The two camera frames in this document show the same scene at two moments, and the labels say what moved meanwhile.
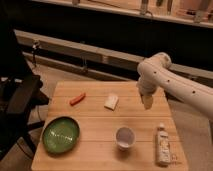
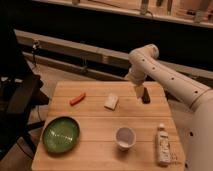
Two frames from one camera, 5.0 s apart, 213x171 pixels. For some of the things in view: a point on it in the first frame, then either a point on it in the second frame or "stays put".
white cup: x=125 y=136 stays put
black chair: x=20 y=92 stays put
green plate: x=60 y=135 stays put
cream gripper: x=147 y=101 to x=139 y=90
